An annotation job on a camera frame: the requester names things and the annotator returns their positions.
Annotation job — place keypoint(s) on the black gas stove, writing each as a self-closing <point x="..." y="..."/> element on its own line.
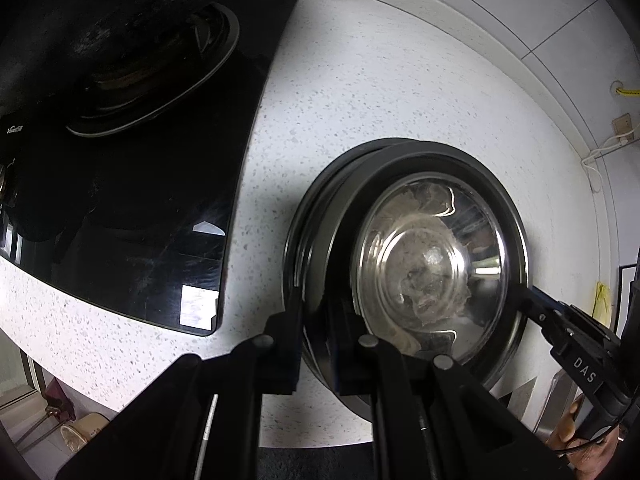
<point x="119" y="187"/>

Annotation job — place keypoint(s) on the yellow cloth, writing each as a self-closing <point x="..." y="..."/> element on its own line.
<point x="602" y="305"/>

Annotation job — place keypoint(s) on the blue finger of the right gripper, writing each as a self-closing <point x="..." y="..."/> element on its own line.
<point x="539" y="307"/>

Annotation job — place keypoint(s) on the large steel plate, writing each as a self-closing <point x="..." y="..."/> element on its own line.
<point x="323" y="235"/>

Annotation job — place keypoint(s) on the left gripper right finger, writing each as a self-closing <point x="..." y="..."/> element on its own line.
<point x="351" y="361"/>

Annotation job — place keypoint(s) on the beige wall socket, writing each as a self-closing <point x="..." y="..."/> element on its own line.
<point x="623" y="128"/>

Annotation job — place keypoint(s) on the white microwave oven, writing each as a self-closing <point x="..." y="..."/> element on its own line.
<point x="626" y="275"/>

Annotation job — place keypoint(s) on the yellow gas pipe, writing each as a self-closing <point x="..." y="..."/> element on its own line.
<point x="627" y="92"/>

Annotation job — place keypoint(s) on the large steel bowl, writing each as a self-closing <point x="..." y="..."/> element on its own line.
<point x="430" y="267"/>

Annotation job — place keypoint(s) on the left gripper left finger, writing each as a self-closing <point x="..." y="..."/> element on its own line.
<point x="284" y="355"/>

